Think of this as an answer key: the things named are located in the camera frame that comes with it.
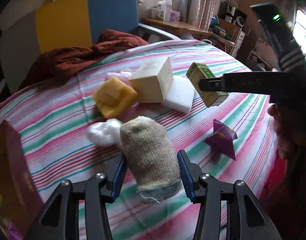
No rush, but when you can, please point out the green patterned small box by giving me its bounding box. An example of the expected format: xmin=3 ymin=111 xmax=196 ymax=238
xmin=186 ymin=62 xmax=229 ymax=108

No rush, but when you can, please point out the wooden side desk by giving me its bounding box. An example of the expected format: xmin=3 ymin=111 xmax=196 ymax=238
xmin=142 ymin=17 xmax=212 ymax=37

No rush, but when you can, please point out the tall white carton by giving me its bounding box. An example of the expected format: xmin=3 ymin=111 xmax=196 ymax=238
xmin=157 ymin=0 xmax=172 ymax=20

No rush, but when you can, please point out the person's right hand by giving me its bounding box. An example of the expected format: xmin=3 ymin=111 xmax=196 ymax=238
xmin=268 ymin=104 xmax=281 ymax=117

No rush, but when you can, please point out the bag of cotton balls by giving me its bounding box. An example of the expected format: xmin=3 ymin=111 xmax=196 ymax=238
xmin=87 ymin=117 xmax=123 ymax=147

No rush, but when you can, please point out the person's right forearm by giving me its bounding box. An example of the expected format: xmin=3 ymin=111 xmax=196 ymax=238
xmin=274 ymin=104 xmax=306 ymax=170

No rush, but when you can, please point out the white bed rail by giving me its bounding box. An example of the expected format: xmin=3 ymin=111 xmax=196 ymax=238
xmin=138 ymin=23 xmax=181 ymax=42

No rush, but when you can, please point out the purple packet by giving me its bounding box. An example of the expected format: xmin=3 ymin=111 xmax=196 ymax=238
xmin=204 ymin=119 xmax=237 ymax=160

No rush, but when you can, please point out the window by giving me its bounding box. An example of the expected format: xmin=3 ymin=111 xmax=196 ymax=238
xmin=292 ymin=5 xmax=306 ymax=55

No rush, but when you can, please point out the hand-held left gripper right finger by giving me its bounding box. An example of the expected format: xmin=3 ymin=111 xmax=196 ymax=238
xmin=177 ymin=150 xmax=281 ymax=240

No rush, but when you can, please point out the patterned curtain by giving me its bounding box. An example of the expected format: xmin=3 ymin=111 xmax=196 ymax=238
xmin=185 ymin=0 xmax=222 ymax=28

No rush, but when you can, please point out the beige knitted sock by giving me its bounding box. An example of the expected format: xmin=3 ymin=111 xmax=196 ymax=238
xmin=120 ymin=116 xmax=181 ymax=204

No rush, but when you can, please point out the white foam sponge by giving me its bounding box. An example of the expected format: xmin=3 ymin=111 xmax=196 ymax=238
xmin=163 ymin=76 xmax=195 ymax=114

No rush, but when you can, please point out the grey yellow blue headboard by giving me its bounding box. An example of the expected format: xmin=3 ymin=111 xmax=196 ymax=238
xmin=0 ymin=0 xmax=140 ymax=93

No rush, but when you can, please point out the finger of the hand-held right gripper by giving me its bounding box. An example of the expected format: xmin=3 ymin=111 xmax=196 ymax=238
xmin=198 ymin=72 xmax=297 ymax=96

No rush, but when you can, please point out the cluttered shelf unit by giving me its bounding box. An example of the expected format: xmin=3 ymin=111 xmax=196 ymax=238
xmin=209 ymin=0 xmax=276 ymax=70

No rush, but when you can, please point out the white cardboard box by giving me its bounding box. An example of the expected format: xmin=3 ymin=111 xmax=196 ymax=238
xmin=129 ymin=56 xmax=173 ymax=104

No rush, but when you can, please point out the maroon blanket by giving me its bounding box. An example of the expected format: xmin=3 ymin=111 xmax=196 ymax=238
xmin=18 ymin=29 xmax=150 ymax=90

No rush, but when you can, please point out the yellow sponge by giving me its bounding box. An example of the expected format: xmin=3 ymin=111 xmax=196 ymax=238
xmin=93 ymin=77 xmax=138 ymax=119

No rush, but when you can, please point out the gold tin box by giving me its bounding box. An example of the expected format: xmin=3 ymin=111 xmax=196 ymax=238
xmin=0 ymin=120 xmax=44 ymax=240

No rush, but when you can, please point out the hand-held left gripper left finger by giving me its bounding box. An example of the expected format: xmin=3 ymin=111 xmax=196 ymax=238
xmin=25 ymin=155 xmax=128 ymax=240

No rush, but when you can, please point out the person's red clothing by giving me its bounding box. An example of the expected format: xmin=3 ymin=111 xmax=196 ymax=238
xmin=261 ymin=152 xmax=306 ymax=240

